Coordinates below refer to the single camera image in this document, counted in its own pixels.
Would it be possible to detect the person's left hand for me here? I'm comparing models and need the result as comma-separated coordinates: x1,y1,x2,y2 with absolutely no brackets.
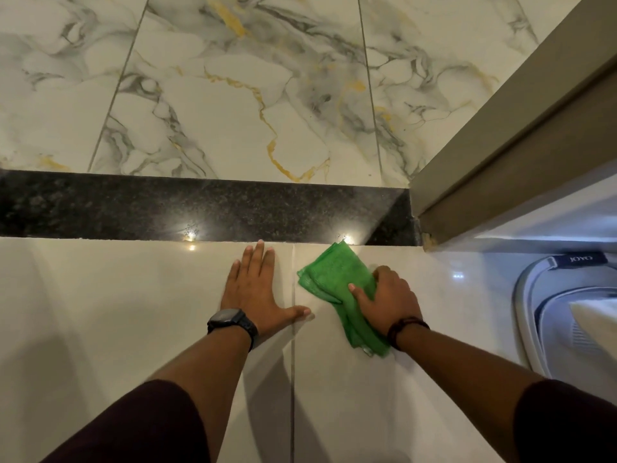
220,240,312,339

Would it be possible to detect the person's right hand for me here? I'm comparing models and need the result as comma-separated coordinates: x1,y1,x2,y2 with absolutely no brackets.
348,265,425,338

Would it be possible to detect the green microfiber cloth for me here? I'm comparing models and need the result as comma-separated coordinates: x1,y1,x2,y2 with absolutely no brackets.
297,241,391,358

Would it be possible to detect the person's left forearm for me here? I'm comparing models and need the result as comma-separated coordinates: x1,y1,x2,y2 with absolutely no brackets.
148,326,252,463

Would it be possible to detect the person's right forearm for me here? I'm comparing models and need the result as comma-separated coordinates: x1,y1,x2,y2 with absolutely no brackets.
395,324,546,463

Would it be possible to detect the black smartwatch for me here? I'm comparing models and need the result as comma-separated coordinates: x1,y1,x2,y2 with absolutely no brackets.
207,308,259,352

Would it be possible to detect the black granite threshold strip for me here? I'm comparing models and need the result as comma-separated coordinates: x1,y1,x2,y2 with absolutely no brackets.
0,169,421,247

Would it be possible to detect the dark maroon left sleeve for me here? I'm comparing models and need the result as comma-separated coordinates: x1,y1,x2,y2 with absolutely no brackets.
41,379,212,463

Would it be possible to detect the dark maroon sleeve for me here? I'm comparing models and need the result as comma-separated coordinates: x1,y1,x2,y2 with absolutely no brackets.
41,379,212,463
513,379,617,463

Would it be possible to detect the white plastic appliance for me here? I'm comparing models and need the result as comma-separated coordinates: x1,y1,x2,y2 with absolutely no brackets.
512,250,617,405

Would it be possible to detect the white folded cloth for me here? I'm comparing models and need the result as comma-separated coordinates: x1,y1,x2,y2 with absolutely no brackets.
569,299,617,363

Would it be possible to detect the dark maroon right sleeve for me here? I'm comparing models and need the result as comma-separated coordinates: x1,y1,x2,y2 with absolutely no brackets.
513,379,617,463

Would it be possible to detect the dark bead bracelet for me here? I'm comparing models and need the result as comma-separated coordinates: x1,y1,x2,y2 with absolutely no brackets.
387,316,431,351

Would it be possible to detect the grey-brown door frame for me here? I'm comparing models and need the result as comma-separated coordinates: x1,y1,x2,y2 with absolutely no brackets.
410,0,617,247

